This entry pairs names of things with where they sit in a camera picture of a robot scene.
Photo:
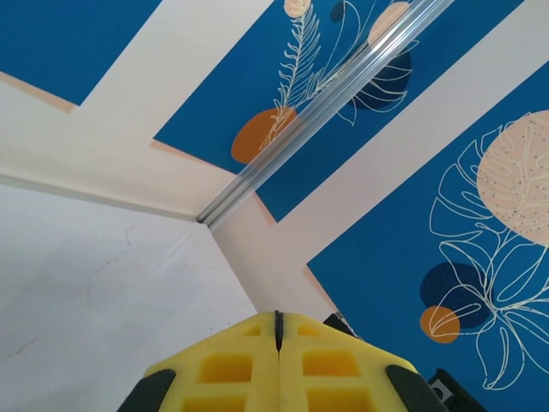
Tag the clear plastic rail strip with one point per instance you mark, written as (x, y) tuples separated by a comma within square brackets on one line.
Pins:
[(326, 90)]

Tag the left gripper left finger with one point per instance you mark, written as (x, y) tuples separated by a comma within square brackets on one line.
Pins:
[(223, 373)]

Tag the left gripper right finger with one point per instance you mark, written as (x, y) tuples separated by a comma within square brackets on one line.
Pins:
[(334, 373)]

